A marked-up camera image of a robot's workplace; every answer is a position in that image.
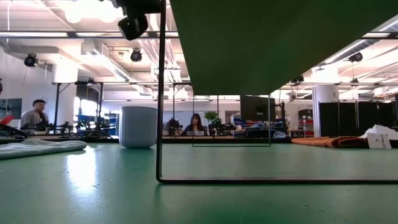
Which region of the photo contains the white ribbed ceramic mug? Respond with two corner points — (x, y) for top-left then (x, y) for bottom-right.
(119, 106), (158, 149)

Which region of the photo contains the person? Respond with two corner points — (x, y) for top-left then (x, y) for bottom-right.
(19, 99), (50, 130)
(182, 113), (208, 137)

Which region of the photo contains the green potted plant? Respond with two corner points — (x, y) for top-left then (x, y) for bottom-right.
(204, 111), (220, 126)

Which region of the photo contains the black monitor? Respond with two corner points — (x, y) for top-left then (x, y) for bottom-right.
(239, 95), (277, 123)

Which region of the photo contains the orange cloth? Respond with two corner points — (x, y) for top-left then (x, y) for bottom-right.
(291, 136), (371, 149)

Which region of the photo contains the white column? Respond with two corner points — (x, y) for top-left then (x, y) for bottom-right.
(312, 85), (340, 138)

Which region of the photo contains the pale grey towel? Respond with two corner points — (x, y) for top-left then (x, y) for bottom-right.
(0, 138), (88, 161)

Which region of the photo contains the black partition screen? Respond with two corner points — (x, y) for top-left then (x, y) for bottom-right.
(319, 101), (398, 138)

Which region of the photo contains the white paper tag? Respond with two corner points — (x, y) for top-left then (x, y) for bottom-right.
(366, 133), (392, 150)

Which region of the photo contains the white crumpled cloth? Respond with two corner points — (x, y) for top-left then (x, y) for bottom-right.
(359, 124), (398, 141)

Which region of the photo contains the black hanging camera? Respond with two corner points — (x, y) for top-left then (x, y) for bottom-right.
(24, 53), (39, 68)
(348, 51), (364, 63)
(130, 49), (143, 63)

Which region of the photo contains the black overhead camera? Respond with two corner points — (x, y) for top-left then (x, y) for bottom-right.
(108, 0), (162, 42)

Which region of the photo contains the black metal station frame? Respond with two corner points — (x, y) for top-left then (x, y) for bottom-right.
(51, 80), (105, 135)

